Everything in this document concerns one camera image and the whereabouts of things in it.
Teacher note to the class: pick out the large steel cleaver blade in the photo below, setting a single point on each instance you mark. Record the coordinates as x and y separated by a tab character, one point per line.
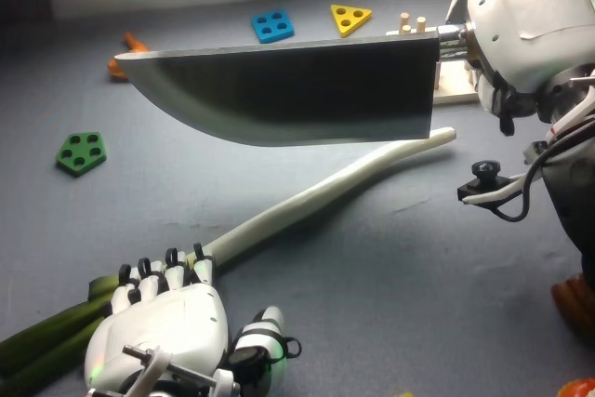
302	90

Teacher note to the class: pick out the grey table cloth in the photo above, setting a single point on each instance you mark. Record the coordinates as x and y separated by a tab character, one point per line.
395	267

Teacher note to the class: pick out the orange toy tart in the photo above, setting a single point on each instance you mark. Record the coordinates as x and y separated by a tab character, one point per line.
578	390

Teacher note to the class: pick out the orange toy chicken drumstick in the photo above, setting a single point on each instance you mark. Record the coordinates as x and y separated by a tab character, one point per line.
135	46

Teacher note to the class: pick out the yellow triangle three-hole block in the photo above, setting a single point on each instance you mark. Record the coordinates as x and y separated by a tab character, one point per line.
348	19

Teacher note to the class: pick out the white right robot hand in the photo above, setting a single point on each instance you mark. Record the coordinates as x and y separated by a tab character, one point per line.
530	20

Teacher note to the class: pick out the green pentagon five-hole block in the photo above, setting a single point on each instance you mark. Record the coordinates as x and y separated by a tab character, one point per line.
81	155

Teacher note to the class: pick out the wooden peg board base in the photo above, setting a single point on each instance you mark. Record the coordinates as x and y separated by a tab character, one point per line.
453	85

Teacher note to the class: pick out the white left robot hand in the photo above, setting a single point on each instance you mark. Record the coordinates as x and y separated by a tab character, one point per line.
167	322

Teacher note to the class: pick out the long white green leek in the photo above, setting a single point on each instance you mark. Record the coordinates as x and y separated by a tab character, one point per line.
297	204

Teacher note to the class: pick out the brown toy meat piece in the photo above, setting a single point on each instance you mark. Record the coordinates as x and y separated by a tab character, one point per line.
576	304

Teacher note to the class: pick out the blue square four-hole block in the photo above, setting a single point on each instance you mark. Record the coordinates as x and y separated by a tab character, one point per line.
273	26

